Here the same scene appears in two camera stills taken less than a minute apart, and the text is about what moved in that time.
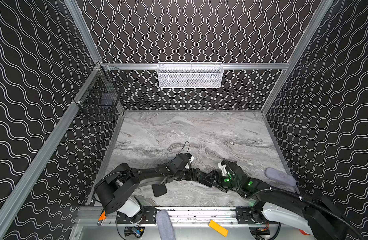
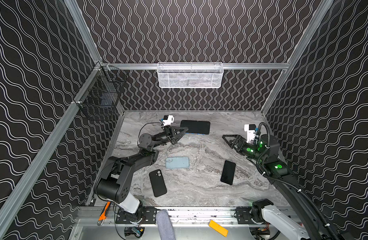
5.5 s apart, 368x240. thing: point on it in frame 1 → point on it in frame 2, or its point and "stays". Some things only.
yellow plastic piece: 222,231 stays
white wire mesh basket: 190,75 stays
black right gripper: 219,177 → 239,144
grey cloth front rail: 165,225 stays
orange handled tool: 101,219 stays
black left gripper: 194,174 → 171,135
